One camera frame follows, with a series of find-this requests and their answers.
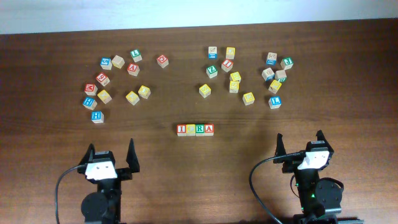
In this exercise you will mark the blue 5 block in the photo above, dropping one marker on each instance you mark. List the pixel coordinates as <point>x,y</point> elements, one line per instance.
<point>105,63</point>

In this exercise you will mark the yellow slash block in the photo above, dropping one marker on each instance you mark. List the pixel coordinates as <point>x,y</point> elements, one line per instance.
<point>274,86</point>

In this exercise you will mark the blue H block far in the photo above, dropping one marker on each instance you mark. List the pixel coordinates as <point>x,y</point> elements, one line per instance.
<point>89,103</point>

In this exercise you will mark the yellow O block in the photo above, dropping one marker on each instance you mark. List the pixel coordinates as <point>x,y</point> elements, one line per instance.
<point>144,91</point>

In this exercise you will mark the blue-side block top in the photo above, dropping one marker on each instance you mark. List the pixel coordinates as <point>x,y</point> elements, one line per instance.
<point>212,52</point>

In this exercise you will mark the yellow G block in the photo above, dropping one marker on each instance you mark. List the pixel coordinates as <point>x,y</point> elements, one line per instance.
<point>132,98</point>

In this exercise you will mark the blue L block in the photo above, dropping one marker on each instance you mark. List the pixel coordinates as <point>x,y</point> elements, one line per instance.
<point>275,102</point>

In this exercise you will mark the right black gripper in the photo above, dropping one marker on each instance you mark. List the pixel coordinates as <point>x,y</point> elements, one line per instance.
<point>293,162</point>

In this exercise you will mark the blue H block near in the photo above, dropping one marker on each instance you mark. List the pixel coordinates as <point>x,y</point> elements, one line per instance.
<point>97,117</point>

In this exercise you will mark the red i block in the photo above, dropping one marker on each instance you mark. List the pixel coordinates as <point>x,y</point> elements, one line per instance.
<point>181,130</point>
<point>227,65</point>

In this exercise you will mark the red M block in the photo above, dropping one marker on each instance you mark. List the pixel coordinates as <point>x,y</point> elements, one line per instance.
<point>90,89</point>

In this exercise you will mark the red a block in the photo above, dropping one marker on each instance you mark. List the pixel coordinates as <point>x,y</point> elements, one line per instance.
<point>133,69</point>
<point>209,129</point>

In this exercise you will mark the blue X block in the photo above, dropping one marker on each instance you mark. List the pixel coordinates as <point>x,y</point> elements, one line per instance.
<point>271,58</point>

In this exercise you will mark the yellow block pair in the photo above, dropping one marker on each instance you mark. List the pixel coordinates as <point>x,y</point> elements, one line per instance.
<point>235,77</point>
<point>233,86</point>

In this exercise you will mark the red C block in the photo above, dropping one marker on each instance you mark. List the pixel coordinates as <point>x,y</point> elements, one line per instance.
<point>162,61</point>

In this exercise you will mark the green R block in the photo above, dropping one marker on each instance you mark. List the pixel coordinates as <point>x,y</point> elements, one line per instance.
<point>199,130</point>

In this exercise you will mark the red 6 block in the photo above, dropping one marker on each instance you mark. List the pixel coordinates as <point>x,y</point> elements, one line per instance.
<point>103,79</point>

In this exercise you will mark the yellow block centre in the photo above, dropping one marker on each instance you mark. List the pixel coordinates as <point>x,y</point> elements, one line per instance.
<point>205,90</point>

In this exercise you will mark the blue h block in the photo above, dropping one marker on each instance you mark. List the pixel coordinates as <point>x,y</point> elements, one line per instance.
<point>89,103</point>
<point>97,117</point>

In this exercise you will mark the green L block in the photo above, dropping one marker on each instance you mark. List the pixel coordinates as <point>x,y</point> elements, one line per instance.
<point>136,55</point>

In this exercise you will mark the yellow E block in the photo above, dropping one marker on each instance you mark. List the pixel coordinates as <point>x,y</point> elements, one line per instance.
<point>248,98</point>

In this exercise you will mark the plain yellow-side block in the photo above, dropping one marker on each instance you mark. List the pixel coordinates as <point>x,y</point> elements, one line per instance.
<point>118,61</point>

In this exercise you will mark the green-side R block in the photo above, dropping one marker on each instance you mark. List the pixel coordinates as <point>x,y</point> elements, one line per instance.
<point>280,76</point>

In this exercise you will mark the yellow block beside H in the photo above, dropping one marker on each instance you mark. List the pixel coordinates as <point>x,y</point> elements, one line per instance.
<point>104,96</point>

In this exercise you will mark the yellow block lower pair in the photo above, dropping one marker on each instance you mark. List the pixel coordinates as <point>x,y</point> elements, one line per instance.
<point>233,86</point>

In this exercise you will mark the green J block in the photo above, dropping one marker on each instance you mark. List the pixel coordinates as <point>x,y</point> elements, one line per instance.
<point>286,63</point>

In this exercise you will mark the green Z block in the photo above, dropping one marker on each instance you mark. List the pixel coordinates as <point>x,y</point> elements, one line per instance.
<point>211,71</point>

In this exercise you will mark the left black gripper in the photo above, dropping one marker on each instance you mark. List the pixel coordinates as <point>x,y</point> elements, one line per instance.
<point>134,167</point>

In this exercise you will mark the blue block middle right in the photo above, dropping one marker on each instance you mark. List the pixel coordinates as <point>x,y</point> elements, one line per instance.
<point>268,74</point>

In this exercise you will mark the yellow block upper pair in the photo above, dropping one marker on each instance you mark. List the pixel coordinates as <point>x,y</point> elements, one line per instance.
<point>235,77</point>

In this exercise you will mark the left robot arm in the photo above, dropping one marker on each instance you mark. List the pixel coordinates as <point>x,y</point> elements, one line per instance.
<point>104,205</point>

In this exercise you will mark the yellow C block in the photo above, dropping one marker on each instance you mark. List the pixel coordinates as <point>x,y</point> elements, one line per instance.
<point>191,129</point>

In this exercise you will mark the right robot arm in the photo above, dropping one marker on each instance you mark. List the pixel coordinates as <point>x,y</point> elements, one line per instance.
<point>320,198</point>

